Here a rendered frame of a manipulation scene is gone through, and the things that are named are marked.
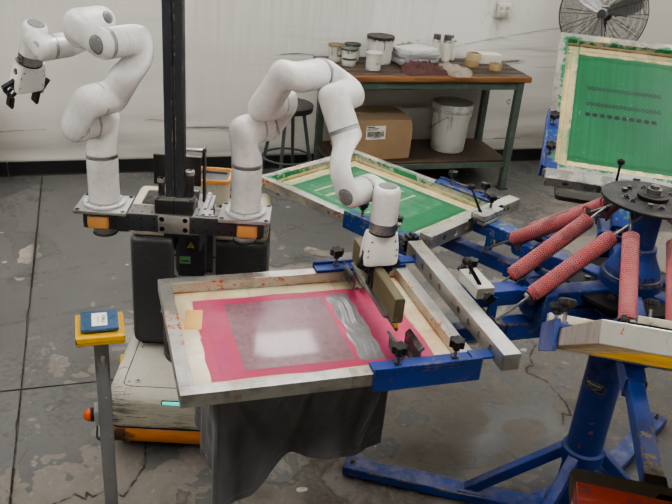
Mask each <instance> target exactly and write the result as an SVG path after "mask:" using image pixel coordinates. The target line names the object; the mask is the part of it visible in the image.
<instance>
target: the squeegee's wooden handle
mask: <svg viewBox="0 0 672 504"><path fill-rule="evenodd" d="M362 240H363V238H356V239H355V240H354V246H353V255H352V261H353V262H355V263H356V262H357V261H358V259H359V256H360V249H361V244H362ZM372 275H373V277H374V278H373V286H372V289H373V291H374V293H375V294H376V296H377V297H378V299H379V301H380V302H381V304H382V305H383V307H384V308H385V310H386V312H387V313H388V318H389V320H390V321H391V323H392V324H393V323H402V321H403V314H404V308H405V301H406V300H405V298H404V297H403V296H402V294H401V293H400V291H399V290H398V288H397V287H396V285H395V284H394V282H393V281H392V280H391V278H390V277H389V275H388V274H387V272H386V271H385V269H384V268H383V267H382V266H375V267H374V269H373V273H372Z"/></svg>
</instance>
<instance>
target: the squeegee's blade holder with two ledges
mask: <svg viewBox="0 0 672 504"><path fill-rule="evenodd" d="M355 264H356V263H355V262H351V266H352V268H353V270H354V271H355V273H356V274H357V276H358V278H359V279H360V281H361V283H362V284H363V286H364V287H365V289H366V291H367V292H368V294H369V295H370V297H371V299H372V300H373V302H374V303H375V305H376V307H377V308H378V310H379V312H380V313H381V315H382V316H383V318H388V313H387V312H386V310H385V308H384V307H383V305H382V304H381V302H380V301H379V299H378V297H377V296H376V294H375V293H374V291H373V289H370V288H369V287H368V285H367V284H366V278H365V277H364V275H363V274H362V272H361V271H360V269H359V268H357V267H356V265H355Z"/></svg>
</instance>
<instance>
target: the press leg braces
mask: <svg viewBox="0 0 672 504"><path fill-rule="evenodd" d="M562 442H563V441H562V440H561V441H558V442H556V443H554V444H551V445H549V446H547V447H544V448H542V449H540V450H537V451H535V452H533V453H530V454H528V455H526V456H523V457H521V458H519V459H516V460H514V461H512V462H509V463H507V464H505V465H502V466H500V467H498V468H495V469H493V470H491V471H488V472H486V473H484V474H481V475H479V476H477V477H474V478H472V479H470V480H465V479H461V478H459V482H458V490H457V491H458V492H462V493H467V494H471V495H476V496H480V497H485V498H486V497H487V488H488V487H491V486H493V485H495V484H498V483H500V482H503V481H505V480H507V479H510V478H512V477H515V476H517V475H519V474H522V473H524V472H527V471H529V470H531V469H534V468H536V467H539V466H541V465H543V464H546V463H548V462H551V461H553V460H555V459H558V458H560V457H561V454H562V450H563V446H562ZM605 451H606V453H605V457H604V460H603V464H602V466H601V468H600V469H598V470H600V471H601V472H603V473H605V474H607V475H611V476H616V477H621V478H626V479H630V480H632V479H631V478H630V477H629V475H628V474H627V473H626V472H625V471H624V470H623V469H622V467H621V466H622V465H623V463H622V462H620V461H618V460H616V459H615V458H613V457H612V456H611V455H610V454H609V453H608V451H607V450H606V449H605ZM578 463H579V461H578V460H577V459H575V458H573V457H571V456H569V455H568V456H567V458H566V460H565V462H564V464H563V466H562V467H561V469H560V471H559V473H558V475H557V476H556V478H555V480H554V482H553V484H552V485H551V487H550V489H549V491H548V493H547V494H546V496H545V498H544V500H543V501H542V503H541V504H558V503H559V501H560V499H561V497H562V496H563V494H564V492H565V490H566V488H567V487H568V477H569V474H570V471H571V470H573V469H577V467H578Z"/></svg>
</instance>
